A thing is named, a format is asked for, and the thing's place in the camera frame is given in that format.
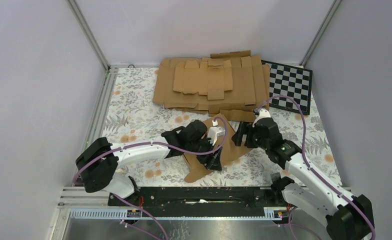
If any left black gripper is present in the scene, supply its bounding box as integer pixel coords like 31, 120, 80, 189
186, 134, 222, 171

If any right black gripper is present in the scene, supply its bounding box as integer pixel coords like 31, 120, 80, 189
231, 121, 270, 151

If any brown cardboard box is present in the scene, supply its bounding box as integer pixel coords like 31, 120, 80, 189
184, 113, 251, 183

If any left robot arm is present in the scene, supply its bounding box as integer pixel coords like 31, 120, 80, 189
74, 117, 228, 206

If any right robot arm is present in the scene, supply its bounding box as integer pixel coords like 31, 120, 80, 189
231, 117, 376, 240

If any stack of flat cardboard blanks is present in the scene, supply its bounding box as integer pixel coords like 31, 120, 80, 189
152, 50, 271, 122

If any black white checkerboard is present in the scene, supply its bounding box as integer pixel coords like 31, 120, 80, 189
261, 60, 313, 115

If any floral table mat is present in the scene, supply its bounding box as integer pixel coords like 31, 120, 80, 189
102, 67, 342, 187

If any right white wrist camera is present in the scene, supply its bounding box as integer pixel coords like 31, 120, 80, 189
252, 108, 271, 127

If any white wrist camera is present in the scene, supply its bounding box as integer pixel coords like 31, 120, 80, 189
252, 108, 271, 127
207, 120, 226, 146

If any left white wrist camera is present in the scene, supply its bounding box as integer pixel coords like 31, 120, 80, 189
207, 120, 226, 146

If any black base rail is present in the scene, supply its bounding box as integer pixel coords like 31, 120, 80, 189
108, 186, 292, 219

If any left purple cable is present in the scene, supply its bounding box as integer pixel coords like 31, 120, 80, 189
71, 116, 228, 240

